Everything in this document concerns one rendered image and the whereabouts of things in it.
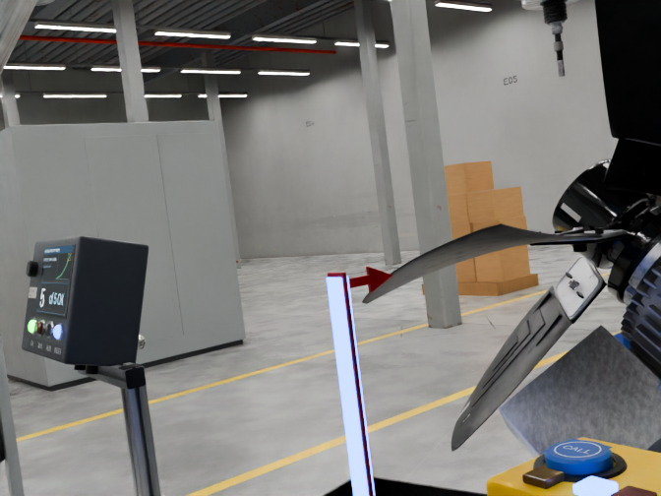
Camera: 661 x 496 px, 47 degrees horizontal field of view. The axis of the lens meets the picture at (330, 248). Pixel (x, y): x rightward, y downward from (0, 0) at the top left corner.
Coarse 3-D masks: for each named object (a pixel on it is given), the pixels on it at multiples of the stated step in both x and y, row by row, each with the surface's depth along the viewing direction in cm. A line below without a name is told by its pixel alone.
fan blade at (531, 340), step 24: (552, 288) 101; (528, 312) 105; (552, 312) 97; (528, 336) 99; (552, 336) 94; (504, 360) 102; (528, 360) 95; (480, 384) 106; (504, 384) 97; (480, 408) 99; (456, 432) 100
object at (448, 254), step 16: (464, 240) 68; (480, 240) 69; (496, 240) 71; (512, 240) 72; (528, 240) 74; (544, 240) 76; (432, 256) 72; (448, 256) 74; (464, 256) 78; (400, 272) 75; (416, 272) 79; (432, 272) 85; (384, 288) 81
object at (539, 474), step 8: (528, 472) 45; (536, 472) 45; (544, 472) 45; (552, 472) 45; (560, 472) 45; (528, 480) 45; (536, 480) 44; (544, 480) 44; (552, 480) 44; (560, 480) 44; (544, 488) 44
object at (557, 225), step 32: (608, 160) 93; (576, 192) 92; (608, 192) 90; (640, 192) 89; (576, 224) 92; (608, 224) 88; (640, 224) 88; (608, 256) 91; (640, 256) 85; (608, 288) 90
